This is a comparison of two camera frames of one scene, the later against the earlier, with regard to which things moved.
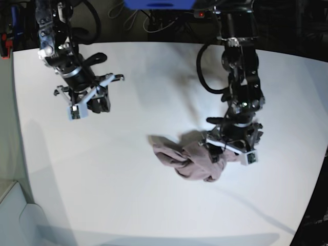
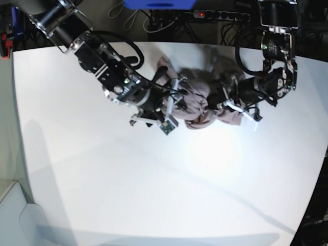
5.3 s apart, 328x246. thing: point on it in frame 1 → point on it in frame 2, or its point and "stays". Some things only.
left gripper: [81, 86] → [156, 103]
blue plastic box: [161, 4] stays
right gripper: [238, 134] → [240, 96]
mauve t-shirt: [190, 159] → [196, 92]
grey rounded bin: [22, 224] stays
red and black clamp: [6, 43] stays
